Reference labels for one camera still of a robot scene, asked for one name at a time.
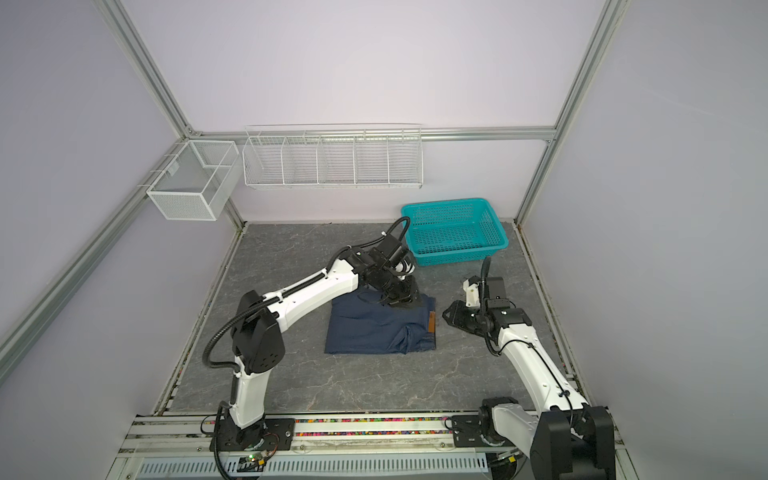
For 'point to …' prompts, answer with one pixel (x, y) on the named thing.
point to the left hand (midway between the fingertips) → (422, 310)
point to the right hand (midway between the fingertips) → (450, 318)
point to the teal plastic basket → (453, 231)
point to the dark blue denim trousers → (361, 325)
